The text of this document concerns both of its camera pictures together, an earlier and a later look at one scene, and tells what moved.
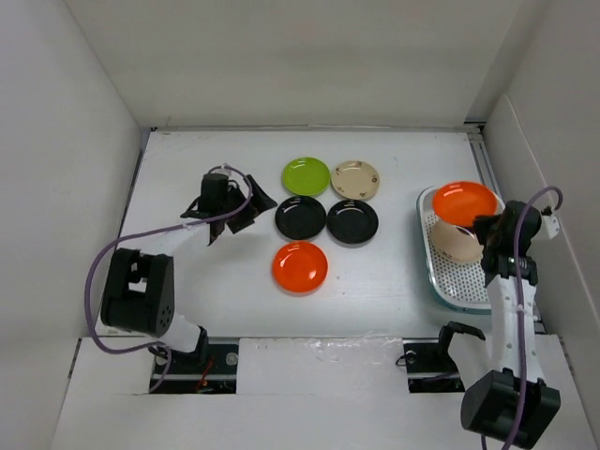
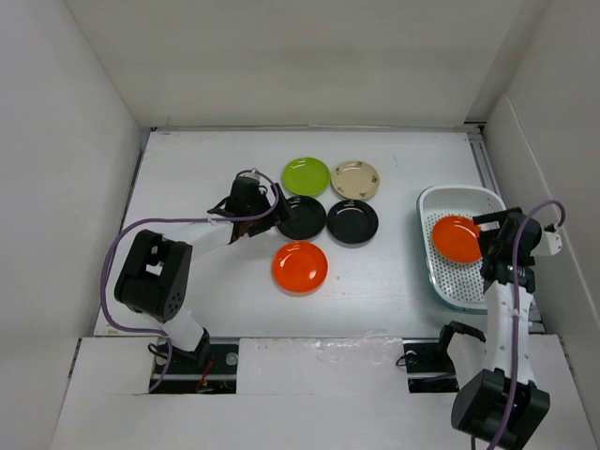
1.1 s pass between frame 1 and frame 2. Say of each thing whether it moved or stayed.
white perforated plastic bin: stayed
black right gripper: stayed
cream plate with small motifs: stayed
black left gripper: moved
